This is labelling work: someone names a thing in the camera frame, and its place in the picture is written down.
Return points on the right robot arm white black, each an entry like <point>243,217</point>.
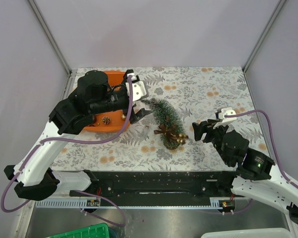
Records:
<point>256,175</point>

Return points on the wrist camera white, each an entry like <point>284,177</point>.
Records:
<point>140,90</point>
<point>225,116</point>

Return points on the orange plastic bin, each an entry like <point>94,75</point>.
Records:
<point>102,97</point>

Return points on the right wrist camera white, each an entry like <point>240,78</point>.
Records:
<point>225,116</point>

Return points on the small green christmas tree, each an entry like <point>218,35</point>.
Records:
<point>164,113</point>

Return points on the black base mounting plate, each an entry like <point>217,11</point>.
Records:
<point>160,186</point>

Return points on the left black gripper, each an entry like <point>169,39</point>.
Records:
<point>134,117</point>

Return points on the green plastic crate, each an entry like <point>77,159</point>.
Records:
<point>94,231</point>

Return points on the brown leaf decoration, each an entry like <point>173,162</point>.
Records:
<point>171,134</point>

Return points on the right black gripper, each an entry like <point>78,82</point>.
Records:
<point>198,129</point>

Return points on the white slotted cable duct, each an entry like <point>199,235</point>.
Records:
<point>94,203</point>

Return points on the frosted pine cone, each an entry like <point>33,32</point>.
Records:
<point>106,120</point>

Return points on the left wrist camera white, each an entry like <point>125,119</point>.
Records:
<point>140,90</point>

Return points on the white plastic container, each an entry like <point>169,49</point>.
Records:
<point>251,233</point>

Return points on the floral patterned table mat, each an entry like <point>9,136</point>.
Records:
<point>196,93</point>

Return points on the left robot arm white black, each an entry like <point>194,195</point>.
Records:
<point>34,178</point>

